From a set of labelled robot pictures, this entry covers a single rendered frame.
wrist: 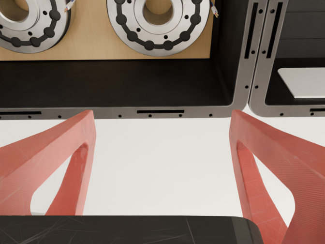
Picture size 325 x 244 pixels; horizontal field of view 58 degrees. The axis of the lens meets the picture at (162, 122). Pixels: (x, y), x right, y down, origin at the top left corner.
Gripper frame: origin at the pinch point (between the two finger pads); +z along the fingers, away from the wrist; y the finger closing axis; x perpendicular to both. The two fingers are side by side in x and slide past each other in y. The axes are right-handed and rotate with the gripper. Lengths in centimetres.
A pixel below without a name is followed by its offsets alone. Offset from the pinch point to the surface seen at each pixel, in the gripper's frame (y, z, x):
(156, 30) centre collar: 0.6, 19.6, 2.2
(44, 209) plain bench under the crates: 30, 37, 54
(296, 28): -15.2, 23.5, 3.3
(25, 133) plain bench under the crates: 28, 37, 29
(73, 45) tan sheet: 10.4, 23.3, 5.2
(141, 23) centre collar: 2.0, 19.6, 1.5
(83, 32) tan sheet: 9.0, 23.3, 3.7
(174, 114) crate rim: -1.2, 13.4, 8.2
